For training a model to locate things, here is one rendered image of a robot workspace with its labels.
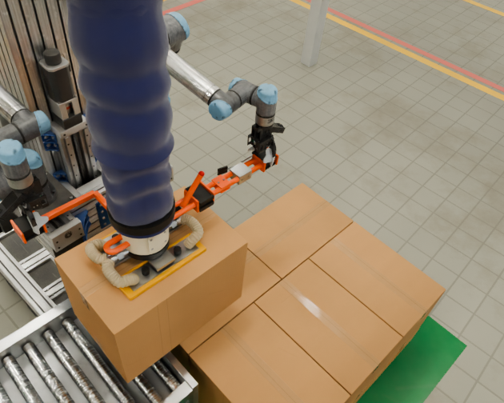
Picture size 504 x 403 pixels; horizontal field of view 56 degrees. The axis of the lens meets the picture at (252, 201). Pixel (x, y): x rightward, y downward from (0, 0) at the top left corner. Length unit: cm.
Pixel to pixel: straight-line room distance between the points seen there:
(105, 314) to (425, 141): 335
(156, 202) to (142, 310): 40
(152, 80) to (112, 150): 24
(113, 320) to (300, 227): 130
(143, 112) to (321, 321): 143
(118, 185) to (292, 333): 117
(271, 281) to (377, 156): 199
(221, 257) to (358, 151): 248
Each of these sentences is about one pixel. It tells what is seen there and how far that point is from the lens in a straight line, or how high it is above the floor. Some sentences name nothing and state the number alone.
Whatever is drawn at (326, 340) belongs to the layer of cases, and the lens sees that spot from 229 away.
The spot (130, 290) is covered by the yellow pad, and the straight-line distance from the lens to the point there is 172.
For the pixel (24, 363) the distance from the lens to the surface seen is 237.
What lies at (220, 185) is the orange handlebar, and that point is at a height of 122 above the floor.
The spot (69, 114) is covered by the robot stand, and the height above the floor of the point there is 130.
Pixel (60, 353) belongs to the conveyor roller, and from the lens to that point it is 228.
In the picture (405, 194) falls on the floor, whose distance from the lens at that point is 384.
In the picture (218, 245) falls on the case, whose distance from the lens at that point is 184.
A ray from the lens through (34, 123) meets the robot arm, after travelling 171.
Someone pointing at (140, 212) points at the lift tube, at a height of 141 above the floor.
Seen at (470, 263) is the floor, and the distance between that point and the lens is 360.
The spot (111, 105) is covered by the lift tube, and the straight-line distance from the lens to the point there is 124.
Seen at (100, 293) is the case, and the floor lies 107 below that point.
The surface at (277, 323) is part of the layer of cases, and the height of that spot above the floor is 54.
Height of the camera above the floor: 253
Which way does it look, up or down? 47 degrees down
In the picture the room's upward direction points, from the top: 7 degrees clockwise
